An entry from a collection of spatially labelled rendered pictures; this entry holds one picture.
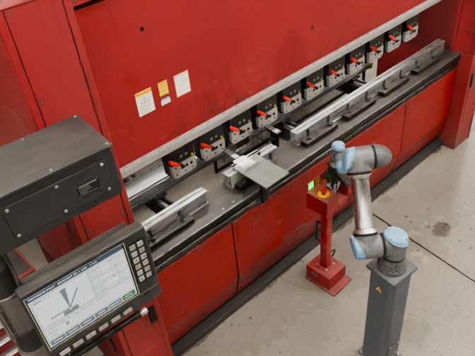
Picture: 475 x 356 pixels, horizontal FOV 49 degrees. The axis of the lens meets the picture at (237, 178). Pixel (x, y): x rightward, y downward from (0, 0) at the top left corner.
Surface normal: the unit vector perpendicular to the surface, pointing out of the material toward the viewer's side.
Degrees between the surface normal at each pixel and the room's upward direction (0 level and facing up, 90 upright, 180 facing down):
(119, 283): 90
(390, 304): 90
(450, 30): 90
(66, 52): 90
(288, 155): 0
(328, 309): 0
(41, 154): 0
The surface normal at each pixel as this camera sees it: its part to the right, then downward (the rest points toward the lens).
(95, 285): 0.63, 0.44
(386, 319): -0.14, 0.63
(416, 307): -0.09, -0.77
